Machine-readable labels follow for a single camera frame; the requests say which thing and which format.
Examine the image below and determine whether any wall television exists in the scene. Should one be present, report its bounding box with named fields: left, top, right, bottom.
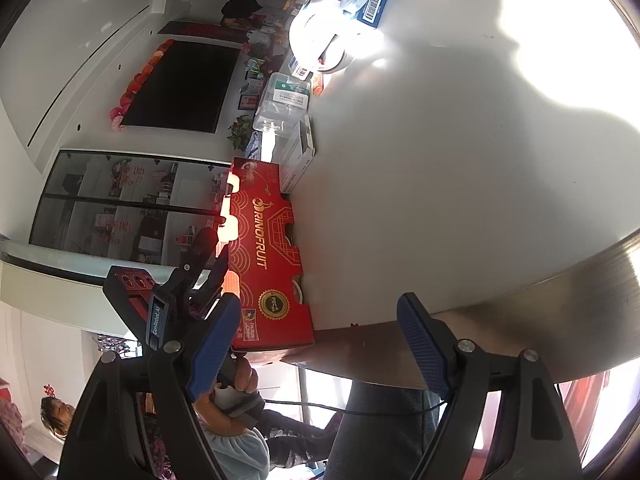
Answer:
left=122, top=40, right=243, bottom=133

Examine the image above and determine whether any flat white medicine box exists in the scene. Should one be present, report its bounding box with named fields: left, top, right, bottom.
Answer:
left=277, top=115, right=317, bottom=196

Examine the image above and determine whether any person's left hand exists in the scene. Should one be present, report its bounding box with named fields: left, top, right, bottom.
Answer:
left=196, top=355, right=261, bottom=436

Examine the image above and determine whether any white box barcode label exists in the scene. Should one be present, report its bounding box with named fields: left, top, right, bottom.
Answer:
left=289, top=57, right=316, bottom=81

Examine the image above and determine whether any red flower garland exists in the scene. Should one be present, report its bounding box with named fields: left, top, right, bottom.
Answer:
left=110, top=39, right=176, bottom=131

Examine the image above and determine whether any glass display cabinet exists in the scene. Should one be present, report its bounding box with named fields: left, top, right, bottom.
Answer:
left=30, top=149, right=233, bottom=266

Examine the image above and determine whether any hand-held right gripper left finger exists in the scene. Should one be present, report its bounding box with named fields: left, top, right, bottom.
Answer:
left=57, top=294, right=242, bottom=480

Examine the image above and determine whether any clear plastic box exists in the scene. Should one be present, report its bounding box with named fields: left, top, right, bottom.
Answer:
left=252, top=72, right=313, bottom=137

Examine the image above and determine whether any black cable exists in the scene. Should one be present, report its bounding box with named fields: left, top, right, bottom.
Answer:
left=260, top=397, right=446, bottom=417

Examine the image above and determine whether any potted plant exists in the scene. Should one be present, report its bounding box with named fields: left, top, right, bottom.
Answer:
left=227, top=115, right=256, bottom=151

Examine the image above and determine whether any large clear tape ring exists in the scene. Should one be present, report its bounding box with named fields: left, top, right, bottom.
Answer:
left=289, top=7, right=381, bottom=75

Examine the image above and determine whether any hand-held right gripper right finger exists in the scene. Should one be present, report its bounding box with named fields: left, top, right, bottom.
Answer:
left=397, top=291, right=583, bottom=480

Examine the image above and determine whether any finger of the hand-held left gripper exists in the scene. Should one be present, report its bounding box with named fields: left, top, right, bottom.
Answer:
left=192, top=244, right=231, bottom=318
left=170, top=227, right=218, bottom=306

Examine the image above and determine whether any red cardboard box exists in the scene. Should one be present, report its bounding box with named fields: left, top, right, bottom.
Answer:
left=220, top=156, right=316, bottom=353

